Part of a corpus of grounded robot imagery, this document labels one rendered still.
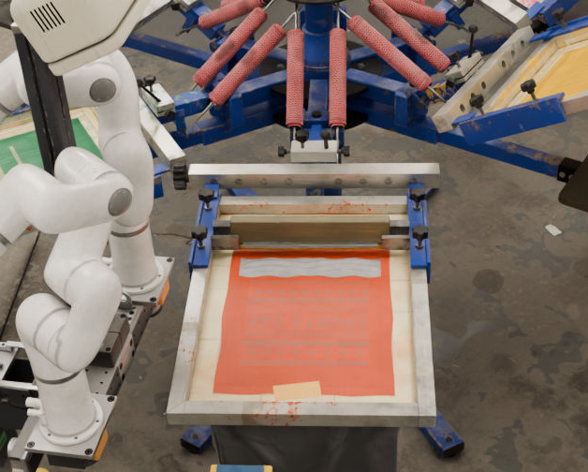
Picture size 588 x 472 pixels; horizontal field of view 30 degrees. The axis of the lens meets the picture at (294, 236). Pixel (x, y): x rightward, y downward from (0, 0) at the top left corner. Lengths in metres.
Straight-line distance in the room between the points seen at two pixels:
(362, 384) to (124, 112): 0.81
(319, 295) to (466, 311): 1.45
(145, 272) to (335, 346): 0.48
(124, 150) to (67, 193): 0.41
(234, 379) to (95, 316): 0.65
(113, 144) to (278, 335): 0.67
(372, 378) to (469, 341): 1.50
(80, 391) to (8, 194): 0.47
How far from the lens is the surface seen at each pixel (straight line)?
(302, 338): 2.57
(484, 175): 4.74
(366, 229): 2.75
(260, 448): 2.60
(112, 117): 2.21
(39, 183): 1.79
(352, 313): 2.63
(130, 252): 2.40
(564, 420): 3.73
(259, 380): 2.48
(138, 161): 2.18
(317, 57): 3.38
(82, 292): 1.90
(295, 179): 2.95
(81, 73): 2.08
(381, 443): 2.57
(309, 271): 2.74
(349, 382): 2.47
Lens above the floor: 2.75
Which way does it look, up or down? 39 degrees down
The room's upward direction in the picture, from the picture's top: 3 degrees counter-clockwise
